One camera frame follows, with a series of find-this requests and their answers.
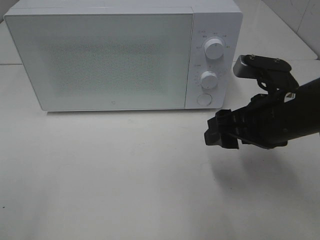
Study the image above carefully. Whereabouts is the white timer knob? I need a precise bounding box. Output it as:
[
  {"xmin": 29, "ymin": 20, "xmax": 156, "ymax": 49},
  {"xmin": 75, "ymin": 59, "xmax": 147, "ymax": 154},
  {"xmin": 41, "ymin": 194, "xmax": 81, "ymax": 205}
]
[{"xmin": 200, "ymin": 71, "xmax": 218, "ymax": 90}]

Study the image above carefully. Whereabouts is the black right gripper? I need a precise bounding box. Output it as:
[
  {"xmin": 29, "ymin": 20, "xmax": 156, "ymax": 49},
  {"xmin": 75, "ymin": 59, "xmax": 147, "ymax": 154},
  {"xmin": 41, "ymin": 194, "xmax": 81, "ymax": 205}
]
[{"xmin": 204, "ymin": 54, "xmax": 299, "ymax": 149}]

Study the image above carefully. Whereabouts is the white microwave oven body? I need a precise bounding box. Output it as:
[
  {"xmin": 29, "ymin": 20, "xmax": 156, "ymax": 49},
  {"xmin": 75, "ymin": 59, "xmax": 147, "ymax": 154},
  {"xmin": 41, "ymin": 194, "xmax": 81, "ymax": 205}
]
[{"xmin": 4, "ymin": 0, "xmax": 243, "ymax": 111}]

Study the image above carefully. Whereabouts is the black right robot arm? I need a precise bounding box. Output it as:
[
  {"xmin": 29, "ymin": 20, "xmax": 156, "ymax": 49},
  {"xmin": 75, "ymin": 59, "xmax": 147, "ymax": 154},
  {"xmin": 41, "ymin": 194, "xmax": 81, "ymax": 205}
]
[{"xmin": 204, "ymin": 54, "xmax": 320, "ymax": 149}]

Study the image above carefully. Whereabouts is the round white door button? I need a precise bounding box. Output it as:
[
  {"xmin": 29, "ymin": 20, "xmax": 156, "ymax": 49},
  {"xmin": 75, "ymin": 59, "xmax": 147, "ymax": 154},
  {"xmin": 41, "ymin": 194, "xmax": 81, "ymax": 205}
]
[{"xmin": 197, "ymin": 93, "xmax": 212, "ymax": 106}]

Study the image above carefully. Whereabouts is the white microwave door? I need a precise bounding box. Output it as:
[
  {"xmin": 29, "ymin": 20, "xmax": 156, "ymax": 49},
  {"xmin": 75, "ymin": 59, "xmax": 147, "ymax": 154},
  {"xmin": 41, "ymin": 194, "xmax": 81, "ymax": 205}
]
[{"xmin": 5, "ymin": 14, "xmax": 193, "ymax": 112}]

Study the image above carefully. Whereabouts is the upper white power knob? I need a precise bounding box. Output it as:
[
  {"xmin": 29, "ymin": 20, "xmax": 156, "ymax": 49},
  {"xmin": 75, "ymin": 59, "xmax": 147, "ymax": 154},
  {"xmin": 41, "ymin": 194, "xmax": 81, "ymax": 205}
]
[{"xmin": 204, "ymin": 37, "xmax": 225, "ymax": 60}]

